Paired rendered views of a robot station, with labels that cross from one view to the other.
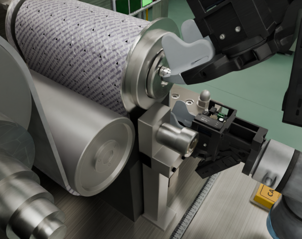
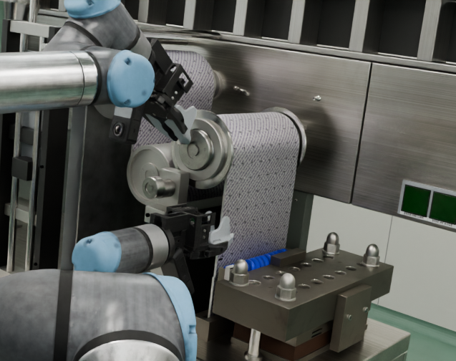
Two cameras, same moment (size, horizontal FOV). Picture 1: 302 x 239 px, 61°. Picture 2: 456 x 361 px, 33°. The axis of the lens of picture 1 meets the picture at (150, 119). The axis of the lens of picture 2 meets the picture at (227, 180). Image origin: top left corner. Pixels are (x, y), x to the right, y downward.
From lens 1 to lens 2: 1.49 m
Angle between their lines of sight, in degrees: 83
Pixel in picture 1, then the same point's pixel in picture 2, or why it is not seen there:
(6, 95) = not seen: hidden behind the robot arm
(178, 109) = (225, 227)
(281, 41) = not seen: hidden behind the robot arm
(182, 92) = (312, 291)
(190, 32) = (190, 114)
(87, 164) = (139, 165)
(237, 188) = not seen: outside the picture
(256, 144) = (152, 217)
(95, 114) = (164, 146)
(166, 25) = (214, 119)
